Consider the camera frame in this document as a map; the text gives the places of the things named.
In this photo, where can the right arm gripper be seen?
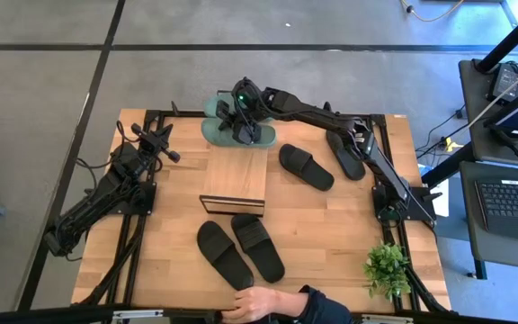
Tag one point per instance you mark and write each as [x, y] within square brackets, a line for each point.
[246, 109]

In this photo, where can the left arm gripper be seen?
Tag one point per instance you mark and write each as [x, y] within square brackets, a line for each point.
[152, 144]

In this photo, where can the green slide sandal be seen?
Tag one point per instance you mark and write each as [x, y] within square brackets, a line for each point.
[216, 135]
[211, 107]

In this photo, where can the wooden shelf with metal rails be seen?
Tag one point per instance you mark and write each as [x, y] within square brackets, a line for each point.
[236, 175]

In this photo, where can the black slide sandal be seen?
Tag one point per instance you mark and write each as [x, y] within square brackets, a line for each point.
[259, 249]
[351, 168]
[306, 167]
[223, 254]

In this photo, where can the person's forearm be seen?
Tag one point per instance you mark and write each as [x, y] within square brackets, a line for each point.
[322, 310]

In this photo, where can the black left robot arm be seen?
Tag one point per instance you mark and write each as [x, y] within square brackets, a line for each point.
[106, 189]

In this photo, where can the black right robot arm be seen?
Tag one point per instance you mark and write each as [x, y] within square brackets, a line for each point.
[313, 114]

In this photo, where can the black table clamp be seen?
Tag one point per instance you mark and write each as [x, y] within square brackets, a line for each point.
[327, 105]
[175, 109]

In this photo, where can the person's hand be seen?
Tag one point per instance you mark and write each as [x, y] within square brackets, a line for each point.
[252, 303]

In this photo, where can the small green artificial plant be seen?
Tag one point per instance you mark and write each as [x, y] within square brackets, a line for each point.
[387, 270]

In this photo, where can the black horizontal rig beam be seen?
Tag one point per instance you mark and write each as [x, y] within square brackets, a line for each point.
[38, 315]

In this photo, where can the black diagonal rig pole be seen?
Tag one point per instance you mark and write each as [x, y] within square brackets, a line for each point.
[511, 40]
[448, 167]

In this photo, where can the white paper sheet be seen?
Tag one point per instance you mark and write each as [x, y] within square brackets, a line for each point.
[443, 207]

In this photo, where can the black floor plug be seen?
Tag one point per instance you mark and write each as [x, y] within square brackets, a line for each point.
[459, 113]

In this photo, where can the dark grey desk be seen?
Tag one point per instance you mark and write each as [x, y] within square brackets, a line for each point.
[477, 90]
[502, 256]

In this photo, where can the black power adapter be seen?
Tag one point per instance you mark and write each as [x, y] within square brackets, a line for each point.
[506, 81]

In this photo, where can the black laptop keyboard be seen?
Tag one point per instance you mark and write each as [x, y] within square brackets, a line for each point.
[515, 202]

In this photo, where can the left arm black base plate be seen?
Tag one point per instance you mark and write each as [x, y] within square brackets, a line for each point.
[146, 203]

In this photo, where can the silver metal bracket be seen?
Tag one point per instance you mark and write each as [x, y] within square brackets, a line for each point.
[137, 314]
[387, 319]

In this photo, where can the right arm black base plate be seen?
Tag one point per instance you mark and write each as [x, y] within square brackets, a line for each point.
[423, 204]

